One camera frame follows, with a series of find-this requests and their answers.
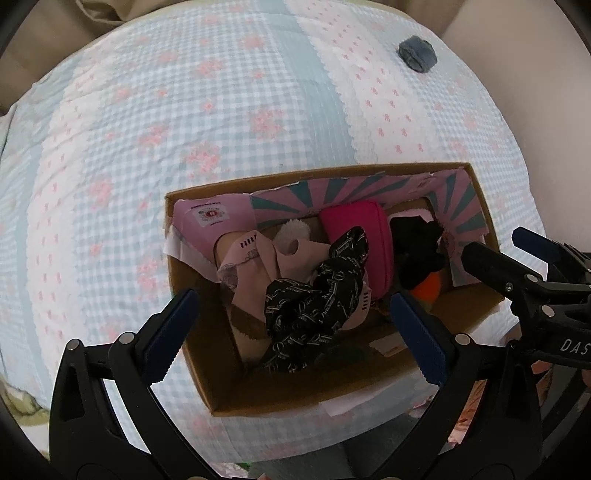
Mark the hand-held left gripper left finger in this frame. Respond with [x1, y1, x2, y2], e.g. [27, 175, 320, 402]
[48, 290, 208, 480]

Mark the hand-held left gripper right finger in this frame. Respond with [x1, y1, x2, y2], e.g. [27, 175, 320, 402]
[372, 292, 543, 480]

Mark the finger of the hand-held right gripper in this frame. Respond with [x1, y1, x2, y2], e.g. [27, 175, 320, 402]
[462, 241, 559, 321]
[512, 226, 591, 296]

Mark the cardboard box with pink lining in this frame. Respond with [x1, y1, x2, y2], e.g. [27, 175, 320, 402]
[163, 161, 514, 418]

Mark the orange pompom plush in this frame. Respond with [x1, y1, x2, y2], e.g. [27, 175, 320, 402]
[410, 271, 446, 304]

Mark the black sock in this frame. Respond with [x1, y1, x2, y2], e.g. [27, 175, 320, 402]
[389, 216, 450, 292]

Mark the pale pink printed cloth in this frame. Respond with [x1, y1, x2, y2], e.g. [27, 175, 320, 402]
[215, 230, 372, 334]

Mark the magenta pouch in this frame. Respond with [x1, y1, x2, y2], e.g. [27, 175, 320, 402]
[318, 200, 396, 302]

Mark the light green bed sheet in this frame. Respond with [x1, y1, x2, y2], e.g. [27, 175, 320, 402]
[0, 383, 49, 446]

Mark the grey-blue rolled cloth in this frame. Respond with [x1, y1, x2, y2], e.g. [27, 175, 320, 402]
[398, 38, 437, 73]

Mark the blue checked floral blanket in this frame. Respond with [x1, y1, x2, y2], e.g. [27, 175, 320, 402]
[0, 0, 548, 464]

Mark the beige upholstered headboard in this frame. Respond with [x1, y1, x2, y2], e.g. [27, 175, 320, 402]
[0, 0, 118, 116]

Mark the beige curtain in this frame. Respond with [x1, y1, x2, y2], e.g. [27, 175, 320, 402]
[76, 0, 141, 25]

